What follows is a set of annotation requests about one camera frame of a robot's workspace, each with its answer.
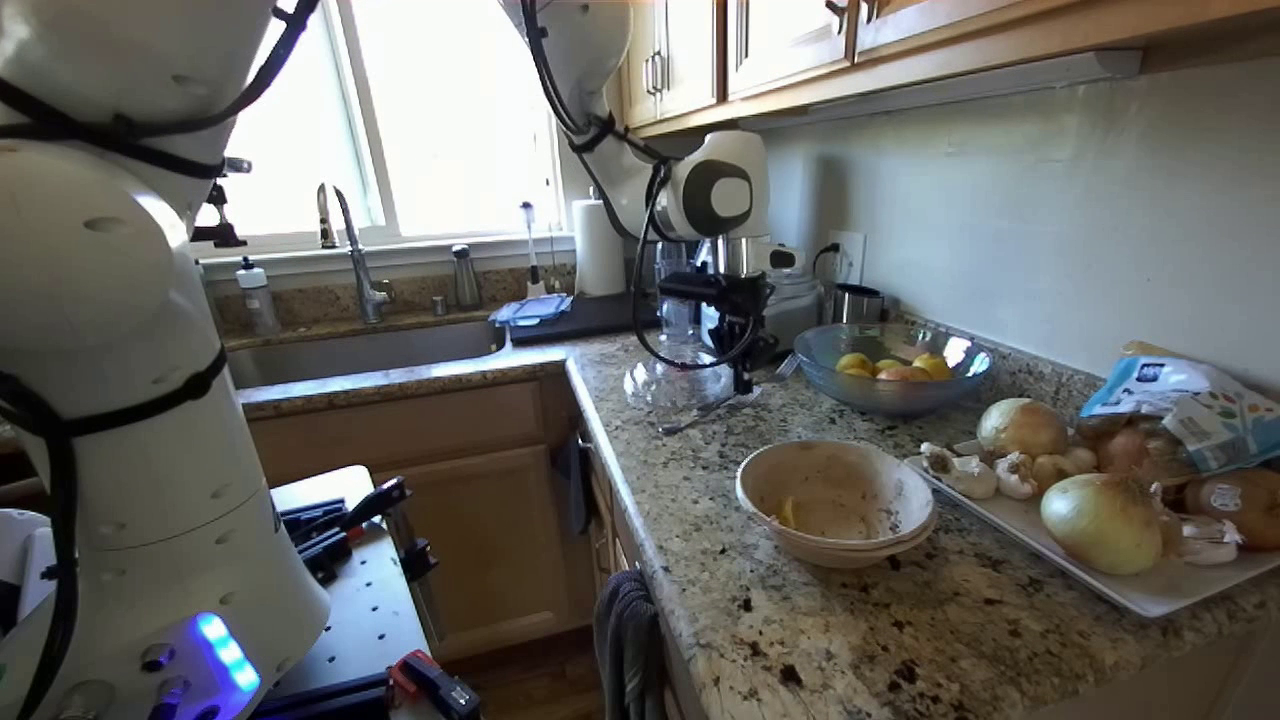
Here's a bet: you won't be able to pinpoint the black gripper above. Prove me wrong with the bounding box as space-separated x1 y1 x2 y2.
656 269 780 402

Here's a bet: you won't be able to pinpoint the white bowl with pink mark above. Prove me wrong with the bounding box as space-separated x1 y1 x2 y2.
733 438 941 558

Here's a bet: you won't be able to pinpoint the glass fruit bowl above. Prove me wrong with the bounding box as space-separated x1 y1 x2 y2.
791 318 1003 420

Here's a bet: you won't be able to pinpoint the small metal pot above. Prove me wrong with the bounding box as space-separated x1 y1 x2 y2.
810 276 895 332

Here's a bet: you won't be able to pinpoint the black drying mat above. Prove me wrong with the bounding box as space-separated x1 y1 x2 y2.
509 287 661 351

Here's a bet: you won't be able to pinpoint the white paper towel roll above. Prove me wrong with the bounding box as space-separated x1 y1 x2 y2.
573 198 632 300

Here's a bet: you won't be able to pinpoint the dark hanging cloth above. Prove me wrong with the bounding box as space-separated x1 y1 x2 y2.
548 432 598 540

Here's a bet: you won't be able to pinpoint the blue-rimmed container lid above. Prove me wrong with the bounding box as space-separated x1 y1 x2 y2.
484 287 579 336

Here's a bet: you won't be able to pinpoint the dish brush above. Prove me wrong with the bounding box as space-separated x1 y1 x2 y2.
517 198 548 305

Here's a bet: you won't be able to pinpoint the white mushroom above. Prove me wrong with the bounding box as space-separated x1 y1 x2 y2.
996 448 1079 505
914 441 1003 505
1166 512 1247 569

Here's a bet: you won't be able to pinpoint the small grey bottle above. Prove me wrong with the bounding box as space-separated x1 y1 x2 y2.
448 240 487 318

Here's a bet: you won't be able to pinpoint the brown-skinned onion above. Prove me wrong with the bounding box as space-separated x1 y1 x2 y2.
972 394 1077 466

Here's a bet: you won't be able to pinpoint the grey hanging towel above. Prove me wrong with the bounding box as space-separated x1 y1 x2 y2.
587 569 671 720

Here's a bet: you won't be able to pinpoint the lower wooden cabinets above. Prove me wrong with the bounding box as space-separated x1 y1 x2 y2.
241 372 697 720

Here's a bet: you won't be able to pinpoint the wooden cabinets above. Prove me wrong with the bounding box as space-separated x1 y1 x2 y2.
613 0 1280 141
241 372 697 720

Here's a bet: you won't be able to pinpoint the upper wooden cabinets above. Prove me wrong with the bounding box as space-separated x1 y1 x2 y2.
613 0 1280 141

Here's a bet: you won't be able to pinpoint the under-cabinet light strip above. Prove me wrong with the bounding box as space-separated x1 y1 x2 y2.
723 48 1152 133

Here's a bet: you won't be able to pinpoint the kitchen sink basin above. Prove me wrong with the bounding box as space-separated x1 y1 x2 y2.
214 311 509 394

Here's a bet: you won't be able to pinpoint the chrome sink faucet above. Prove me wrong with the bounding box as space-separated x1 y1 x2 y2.
312 179 394 330

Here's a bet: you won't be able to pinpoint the large yellow onion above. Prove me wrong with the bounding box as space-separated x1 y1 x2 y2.
1036 467 1166 582

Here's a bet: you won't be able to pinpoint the small brown onion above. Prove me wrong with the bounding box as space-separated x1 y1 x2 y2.
1094 420 1191 489

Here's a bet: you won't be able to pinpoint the black clamp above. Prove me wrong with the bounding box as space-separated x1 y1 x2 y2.
274 473 412 590

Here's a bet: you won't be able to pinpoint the red black tool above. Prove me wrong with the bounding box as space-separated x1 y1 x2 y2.
378 646 487 720

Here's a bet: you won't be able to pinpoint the robot mounting table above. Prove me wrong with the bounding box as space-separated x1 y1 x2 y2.
251 460 451 720

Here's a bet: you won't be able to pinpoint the blue white food bag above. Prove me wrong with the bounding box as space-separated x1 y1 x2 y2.
1077 340 1280 482

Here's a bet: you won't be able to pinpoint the white rectangular tray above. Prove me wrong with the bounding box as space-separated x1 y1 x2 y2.
906 441 1280 624

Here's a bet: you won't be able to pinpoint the soap dispenser bottle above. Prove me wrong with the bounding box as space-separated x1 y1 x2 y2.
233 252 282 340

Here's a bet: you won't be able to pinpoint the brown round vegetable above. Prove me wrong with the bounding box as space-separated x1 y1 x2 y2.
1180 466 1280 558

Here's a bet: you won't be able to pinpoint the white wall outlet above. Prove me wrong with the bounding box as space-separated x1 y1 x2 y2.
829 228 871 287

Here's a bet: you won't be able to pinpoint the black camera on stand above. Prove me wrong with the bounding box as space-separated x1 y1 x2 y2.
184 158 256 252

